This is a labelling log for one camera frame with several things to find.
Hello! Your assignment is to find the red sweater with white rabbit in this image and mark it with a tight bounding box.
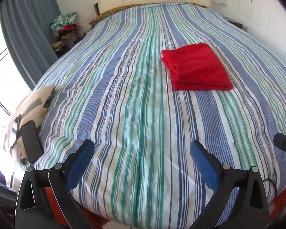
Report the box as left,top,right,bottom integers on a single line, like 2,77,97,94
161,42,233,91

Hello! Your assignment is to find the pile of mixed clothes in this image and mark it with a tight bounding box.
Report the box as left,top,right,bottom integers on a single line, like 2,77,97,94
50,12,85,58

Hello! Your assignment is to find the black smartphone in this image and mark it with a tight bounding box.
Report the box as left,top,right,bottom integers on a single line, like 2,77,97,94
20,120,44,164

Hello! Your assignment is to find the patterned beige cushion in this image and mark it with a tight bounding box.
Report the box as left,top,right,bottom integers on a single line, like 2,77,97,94
3,85,55,165

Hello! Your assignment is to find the dark bedside table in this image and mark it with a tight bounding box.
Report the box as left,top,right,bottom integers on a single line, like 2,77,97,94
225,18,243,30

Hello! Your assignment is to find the blue green striped bedspread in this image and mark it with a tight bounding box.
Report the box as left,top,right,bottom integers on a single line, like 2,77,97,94
34,3,286,228

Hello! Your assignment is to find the teal window curtain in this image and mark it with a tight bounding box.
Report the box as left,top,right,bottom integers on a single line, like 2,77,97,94
0,0,61,90

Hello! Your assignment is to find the yellow patterned pillow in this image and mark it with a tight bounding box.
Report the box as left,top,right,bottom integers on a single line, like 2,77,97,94
88,4,144,27

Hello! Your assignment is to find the black cable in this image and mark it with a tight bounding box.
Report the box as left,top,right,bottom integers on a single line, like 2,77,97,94
262,178,279,205

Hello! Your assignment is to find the wall socket with blue sticker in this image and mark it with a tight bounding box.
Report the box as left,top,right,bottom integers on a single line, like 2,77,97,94
214,0,228,7

